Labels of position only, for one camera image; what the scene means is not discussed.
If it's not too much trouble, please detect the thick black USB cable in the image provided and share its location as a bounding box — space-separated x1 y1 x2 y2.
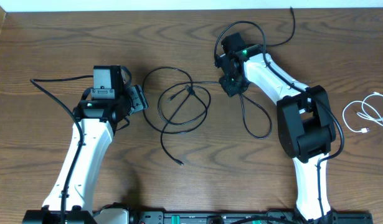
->
265 6 296 48

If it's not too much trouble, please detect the thin black cable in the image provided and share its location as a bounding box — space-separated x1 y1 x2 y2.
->
142 66 273 166

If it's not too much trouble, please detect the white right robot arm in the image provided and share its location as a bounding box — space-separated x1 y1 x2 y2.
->
215 44 336 223

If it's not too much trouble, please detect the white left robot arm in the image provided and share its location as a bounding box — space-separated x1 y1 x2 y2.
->
22 85 148 223

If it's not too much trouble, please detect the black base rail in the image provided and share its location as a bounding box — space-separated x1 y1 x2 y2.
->
94 202 374 224

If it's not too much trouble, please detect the white cable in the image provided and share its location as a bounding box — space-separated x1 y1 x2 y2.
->
342 91 383 134

